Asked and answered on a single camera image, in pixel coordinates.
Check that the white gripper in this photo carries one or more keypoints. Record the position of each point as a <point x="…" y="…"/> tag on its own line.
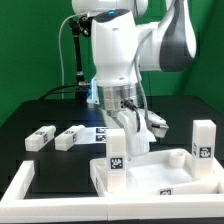
<point x="136" y="132"/>

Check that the white desk top tray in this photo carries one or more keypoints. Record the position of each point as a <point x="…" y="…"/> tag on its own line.
<point x="166" y="172"/>

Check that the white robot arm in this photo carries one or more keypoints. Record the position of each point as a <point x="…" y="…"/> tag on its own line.
<point x="122" y="49"/>

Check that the white fiducial marker sheet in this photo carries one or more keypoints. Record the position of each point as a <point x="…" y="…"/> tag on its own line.
<point x="89" y="135"/>

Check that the black camera stand pole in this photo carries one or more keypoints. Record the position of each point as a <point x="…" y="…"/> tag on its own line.
<point x="80" y="27"/>

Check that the white U-shaped obstacle frame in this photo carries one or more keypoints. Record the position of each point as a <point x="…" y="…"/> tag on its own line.
<point x="16" y="208"/>

